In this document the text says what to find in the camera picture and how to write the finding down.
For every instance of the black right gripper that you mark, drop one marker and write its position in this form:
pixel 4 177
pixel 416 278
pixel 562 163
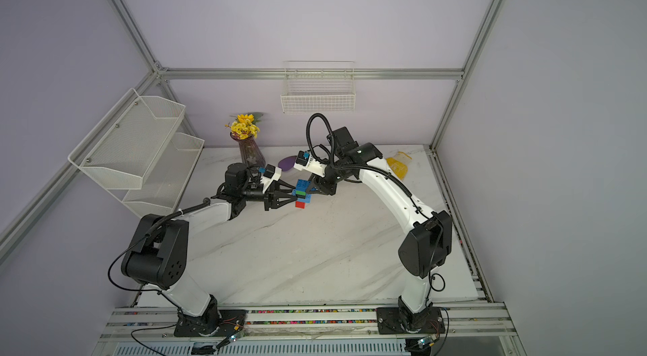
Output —
pixel 323 183

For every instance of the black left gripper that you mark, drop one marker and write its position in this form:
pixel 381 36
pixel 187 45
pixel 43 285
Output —
pixel 271 198

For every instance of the dark blue long lego brick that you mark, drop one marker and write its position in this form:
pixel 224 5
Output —
pixel 302 185

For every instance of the light blue long lego brick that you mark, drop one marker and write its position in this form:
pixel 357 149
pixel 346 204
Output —
pixel 304 199

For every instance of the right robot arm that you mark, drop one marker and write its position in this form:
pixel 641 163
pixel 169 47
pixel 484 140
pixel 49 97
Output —
pixel 428 234

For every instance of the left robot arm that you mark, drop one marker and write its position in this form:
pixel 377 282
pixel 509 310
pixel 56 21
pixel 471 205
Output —
pixel 157 256

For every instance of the purple pink toy spatula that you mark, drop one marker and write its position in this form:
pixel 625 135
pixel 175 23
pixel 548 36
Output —
pixel 287 164

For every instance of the purple ribbed glass vase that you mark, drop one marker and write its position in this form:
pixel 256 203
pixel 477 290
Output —
pixel 250 152

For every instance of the yellow flower bouquet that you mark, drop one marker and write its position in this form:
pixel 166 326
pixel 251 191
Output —
pixel 245 126

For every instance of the yellow rubber glove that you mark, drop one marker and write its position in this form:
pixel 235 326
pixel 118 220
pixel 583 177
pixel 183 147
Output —
pixel 399 164

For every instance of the white mesh two-tier shelf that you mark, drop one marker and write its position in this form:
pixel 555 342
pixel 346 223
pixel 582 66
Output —
pixel 139 155

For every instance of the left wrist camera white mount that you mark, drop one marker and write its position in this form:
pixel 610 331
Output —
pixel 268 175

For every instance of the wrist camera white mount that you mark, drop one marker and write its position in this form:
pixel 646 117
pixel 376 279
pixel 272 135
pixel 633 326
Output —
pixel 305 161
pixel 268 175

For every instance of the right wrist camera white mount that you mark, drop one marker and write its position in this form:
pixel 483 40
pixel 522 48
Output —
pixel 305 161

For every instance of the white wire wall basket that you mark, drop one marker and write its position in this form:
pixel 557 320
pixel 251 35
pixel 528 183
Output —
pixel 318 87

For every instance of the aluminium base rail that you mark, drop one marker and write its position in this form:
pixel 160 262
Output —
pixel 477 328

